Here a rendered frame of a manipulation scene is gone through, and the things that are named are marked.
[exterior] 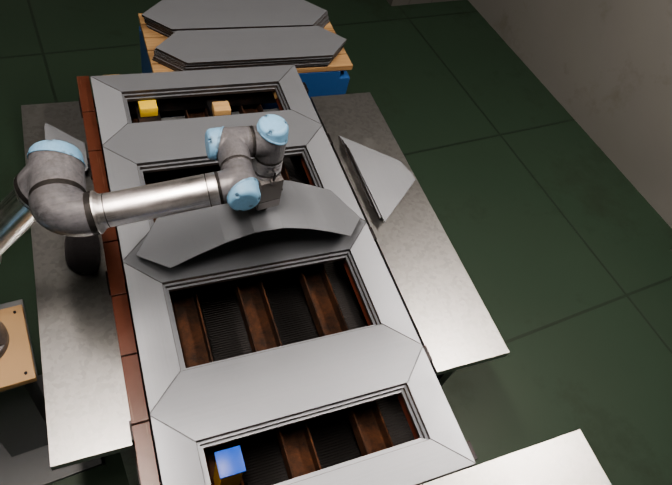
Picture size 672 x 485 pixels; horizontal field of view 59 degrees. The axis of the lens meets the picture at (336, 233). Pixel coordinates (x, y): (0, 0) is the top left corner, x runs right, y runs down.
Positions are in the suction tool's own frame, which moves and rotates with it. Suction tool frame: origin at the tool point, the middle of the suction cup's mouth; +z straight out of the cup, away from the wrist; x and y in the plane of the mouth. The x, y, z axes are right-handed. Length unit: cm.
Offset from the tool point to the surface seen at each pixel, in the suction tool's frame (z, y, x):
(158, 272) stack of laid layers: 15.8, -1.1, 29.2
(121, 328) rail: 18.1, -12.9, 42.8
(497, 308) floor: 100, -23, -126
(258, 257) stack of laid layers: 15.7, -6.0, 1.4
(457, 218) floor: 100, 30, -139
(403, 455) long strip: 15, -73, -9
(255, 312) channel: 32.4, -14.5, 4.2
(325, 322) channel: 32.3, -25.7, -14.5
